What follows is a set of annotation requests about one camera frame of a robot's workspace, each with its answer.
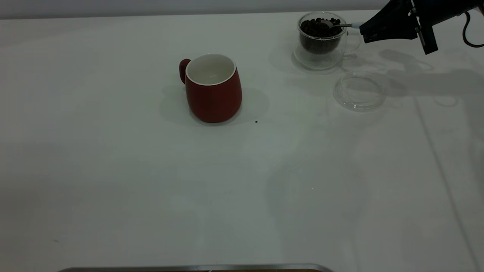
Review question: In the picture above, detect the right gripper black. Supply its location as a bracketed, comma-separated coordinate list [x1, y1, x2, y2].
[359, 0, 484, 55]

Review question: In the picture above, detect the spoon with pale blue handle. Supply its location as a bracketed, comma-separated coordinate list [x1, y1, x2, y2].
[321, 20, 363, 30]

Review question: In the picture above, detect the red ceramic mug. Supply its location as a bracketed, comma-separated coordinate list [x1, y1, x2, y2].
[179, 53, 243, 124]

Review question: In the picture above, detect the coffee beans pile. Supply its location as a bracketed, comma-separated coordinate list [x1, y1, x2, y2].
[300, 17, 341, 54]

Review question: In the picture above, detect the clear glass cup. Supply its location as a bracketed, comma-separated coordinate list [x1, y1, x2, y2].
[293, 11, 361, 72]

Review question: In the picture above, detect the clear glass saucer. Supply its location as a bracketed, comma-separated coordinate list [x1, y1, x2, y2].
[333, 73, 388, 112]

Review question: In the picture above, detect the silver metal bar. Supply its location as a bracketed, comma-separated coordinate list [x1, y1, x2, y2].
[57, 263, 335, 272]

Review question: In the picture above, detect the smooth black cable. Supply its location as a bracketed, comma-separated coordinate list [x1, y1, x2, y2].
[462, 11, 484, 48]

